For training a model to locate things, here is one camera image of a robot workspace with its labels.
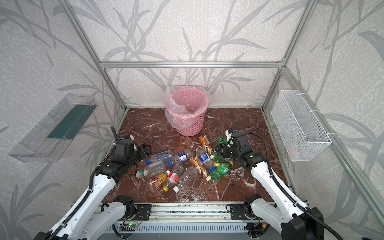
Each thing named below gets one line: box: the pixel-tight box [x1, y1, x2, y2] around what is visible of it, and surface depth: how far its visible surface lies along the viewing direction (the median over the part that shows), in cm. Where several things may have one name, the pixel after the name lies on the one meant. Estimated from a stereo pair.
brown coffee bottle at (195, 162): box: [189, 155, 212, 182], surface depth 86 cm
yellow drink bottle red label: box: [147, 172, 168, 193], surface depth 80 cm
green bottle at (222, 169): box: [205, 161, 234, 182], surface depth 85 cm
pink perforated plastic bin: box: [164, 85, 210, 137], surface depth 92 cm
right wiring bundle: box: [244, 221, 270, 240], surface depth 71 cm
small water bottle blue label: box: [196, 147, 215, 172], surface depth 91 cm
